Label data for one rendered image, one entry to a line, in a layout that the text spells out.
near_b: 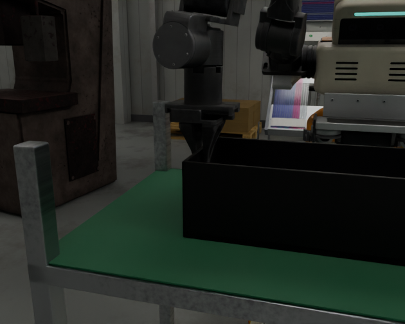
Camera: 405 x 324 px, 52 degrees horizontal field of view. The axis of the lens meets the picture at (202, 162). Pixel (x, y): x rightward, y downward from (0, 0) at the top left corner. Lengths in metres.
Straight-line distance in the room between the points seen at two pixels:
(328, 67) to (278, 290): 0.72
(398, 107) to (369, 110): 0.06
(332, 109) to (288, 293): 0.69
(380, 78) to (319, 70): 0.15
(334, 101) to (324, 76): 0.07
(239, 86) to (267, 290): 6.17
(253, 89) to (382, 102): 5.51
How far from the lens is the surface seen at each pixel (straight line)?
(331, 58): 1.10
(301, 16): 1.00
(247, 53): 6.55
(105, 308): 2.17
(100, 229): 0.64
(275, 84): 1.12
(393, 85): 1.13
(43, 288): 0.59
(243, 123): 5.40
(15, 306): 2.31
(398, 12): 1.06
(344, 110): 1.10
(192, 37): 0.53
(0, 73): 8.57
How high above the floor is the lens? 1.21
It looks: 15 degrees down
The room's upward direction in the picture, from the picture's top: straight up
